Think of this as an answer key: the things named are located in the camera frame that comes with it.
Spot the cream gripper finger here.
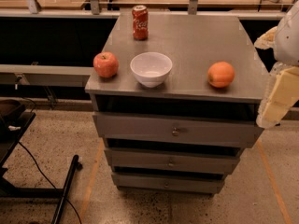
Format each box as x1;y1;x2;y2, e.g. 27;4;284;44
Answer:
256;63;299;129
254;26;277;49

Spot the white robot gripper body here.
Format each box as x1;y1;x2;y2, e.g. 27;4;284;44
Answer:
273;1;299;66

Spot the orange fruit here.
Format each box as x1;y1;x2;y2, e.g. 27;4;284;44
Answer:
207;62;235;88

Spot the white bowl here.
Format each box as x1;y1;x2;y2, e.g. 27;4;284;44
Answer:
130;52;173;88

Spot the top grey drawer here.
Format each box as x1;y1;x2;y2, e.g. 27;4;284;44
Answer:
93;112;263;148

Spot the grey drawer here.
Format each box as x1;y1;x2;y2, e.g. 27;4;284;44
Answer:
111;173;224;194
93;112;263;148
105;147;239;175

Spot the grey drawer cabinet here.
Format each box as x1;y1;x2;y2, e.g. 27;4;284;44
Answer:
86;12;268;182

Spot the red soda can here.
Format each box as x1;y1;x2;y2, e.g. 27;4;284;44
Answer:
132;5;149;40

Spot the red apple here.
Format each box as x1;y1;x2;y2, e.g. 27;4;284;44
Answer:
93;52;119;78

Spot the middle grey drawer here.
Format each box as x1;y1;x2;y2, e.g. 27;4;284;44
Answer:
105;147;239;175

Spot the bottom grey drawer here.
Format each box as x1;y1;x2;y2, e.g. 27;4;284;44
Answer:
111;173;224;194

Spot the black stand base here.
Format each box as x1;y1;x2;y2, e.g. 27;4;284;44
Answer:
0;98;84;224

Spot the black floor cable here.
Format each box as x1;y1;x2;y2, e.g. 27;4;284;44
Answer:
17;141;83;224

